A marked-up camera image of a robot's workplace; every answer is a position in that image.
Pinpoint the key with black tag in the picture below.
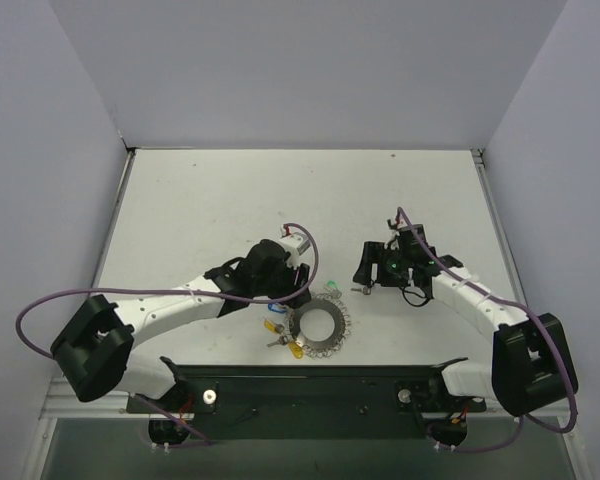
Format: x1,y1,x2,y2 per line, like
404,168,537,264
350,285,373,295

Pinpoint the steel key organiser ring disc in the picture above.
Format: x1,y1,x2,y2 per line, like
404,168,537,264
285,293,351,359

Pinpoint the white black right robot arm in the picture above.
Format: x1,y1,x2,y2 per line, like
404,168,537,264
353,225,578,416

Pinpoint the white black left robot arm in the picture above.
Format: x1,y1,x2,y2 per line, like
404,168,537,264
51,233,311,412

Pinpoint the blue key tag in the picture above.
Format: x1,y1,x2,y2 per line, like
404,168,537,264
268,303,287,314

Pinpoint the yellow key tag lower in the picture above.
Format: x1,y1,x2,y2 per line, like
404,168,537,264
264,319,285,335

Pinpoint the yellow key tag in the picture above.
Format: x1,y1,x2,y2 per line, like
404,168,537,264
264,319,285,335
267,336,304,359

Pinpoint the yellow key tag upper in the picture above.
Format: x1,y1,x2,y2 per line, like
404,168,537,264
267,336,304,359

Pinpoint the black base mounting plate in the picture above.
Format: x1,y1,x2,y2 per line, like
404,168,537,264
155,365,486,441

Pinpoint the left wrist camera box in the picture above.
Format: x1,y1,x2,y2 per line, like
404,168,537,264
277,225,311,268

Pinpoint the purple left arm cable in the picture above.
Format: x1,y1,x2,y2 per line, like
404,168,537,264
15,222,322,449

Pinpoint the aluminium front rail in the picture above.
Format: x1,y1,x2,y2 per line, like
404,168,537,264
39,372,580,421

